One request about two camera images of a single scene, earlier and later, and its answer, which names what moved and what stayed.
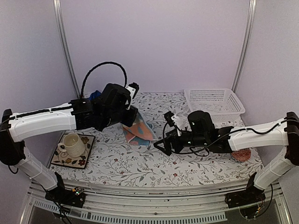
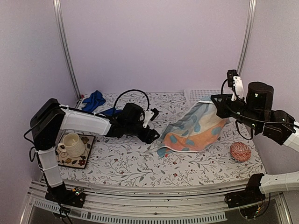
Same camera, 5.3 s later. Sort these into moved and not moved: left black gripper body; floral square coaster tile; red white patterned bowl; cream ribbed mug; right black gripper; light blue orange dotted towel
Moved: light blue orange dotted towel; right black gripper; left black gripper body
Not moved: floral square coaster tile; red white patterned bowl; cream ribbed mug
